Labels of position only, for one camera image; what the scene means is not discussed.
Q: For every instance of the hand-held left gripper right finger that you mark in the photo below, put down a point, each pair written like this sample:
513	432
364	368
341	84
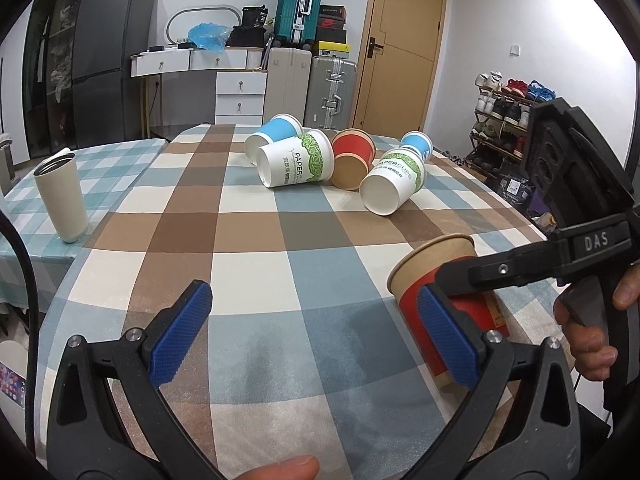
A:
444	340

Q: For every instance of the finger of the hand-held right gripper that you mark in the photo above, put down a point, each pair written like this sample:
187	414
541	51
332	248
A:
505	269

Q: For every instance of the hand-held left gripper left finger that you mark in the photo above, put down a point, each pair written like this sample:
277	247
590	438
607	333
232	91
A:
181	331

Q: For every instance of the red brown paper cup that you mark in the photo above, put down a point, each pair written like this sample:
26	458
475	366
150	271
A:
355	147
429	264

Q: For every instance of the white green-print paper cup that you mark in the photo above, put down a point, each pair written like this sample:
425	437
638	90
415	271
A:
395	177
292	160

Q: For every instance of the blue paper cup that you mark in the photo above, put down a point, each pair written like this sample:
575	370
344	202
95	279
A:
420	142
275	132

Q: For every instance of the person's right hand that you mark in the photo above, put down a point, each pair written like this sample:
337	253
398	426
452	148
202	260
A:
590	347

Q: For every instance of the person's left hand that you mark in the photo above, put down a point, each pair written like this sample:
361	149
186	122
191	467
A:
280	467

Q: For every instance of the dark blue bag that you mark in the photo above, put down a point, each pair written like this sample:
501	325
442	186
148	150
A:
515	187

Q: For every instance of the blue shoes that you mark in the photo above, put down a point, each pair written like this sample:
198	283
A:
540	91

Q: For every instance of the wooden shoe rack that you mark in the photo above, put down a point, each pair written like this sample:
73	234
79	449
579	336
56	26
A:
492	135

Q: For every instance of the red shoes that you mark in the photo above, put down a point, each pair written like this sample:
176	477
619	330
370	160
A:
514	86

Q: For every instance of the white sneakers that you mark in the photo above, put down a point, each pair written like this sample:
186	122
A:
489	81

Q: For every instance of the brown blue checked tablecloth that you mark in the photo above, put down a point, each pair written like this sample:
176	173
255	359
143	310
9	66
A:
310	270

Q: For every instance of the colourful smartphone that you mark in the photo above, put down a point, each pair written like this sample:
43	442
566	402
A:
10	382

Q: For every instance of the teal checked tablecloth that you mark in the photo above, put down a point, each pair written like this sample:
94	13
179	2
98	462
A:
115	160

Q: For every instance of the white steel tumbler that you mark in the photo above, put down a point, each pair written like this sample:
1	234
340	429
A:
57	195

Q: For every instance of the wooden door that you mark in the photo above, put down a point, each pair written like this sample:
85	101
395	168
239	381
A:
400	35

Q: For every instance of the silver suitcase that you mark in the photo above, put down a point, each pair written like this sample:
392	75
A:
330	90

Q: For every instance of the white dressing table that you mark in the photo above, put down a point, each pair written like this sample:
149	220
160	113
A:
237	85

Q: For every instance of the beige suitcase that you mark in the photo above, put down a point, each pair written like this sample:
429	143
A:
287	85

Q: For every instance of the yellow black shoe box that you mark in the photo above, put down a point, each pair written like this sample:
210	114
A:
332	49

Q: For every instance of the red black shoe box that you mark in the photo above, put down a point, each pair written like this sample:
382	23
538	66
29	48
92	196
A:
331	23

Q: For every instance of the blue plastic bag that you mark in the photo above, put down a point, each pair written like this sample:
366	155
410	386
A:
207	35

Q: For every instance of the dark glass cabinet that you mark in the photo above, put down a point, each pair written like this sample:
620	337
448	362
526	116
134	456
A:
50	60

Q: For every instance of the dark grey fridge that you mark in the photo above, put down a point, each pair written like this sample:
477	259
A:
110	35

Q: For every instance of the black bag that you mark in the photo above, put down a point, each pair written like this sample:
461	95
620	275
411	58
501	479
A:
247	30

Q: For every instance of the oval mirror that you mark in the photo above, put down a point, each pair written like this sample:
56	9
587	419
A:
175	15

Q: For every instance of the green suitcase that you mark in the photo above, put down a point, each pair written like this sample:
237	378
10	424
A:
295	5

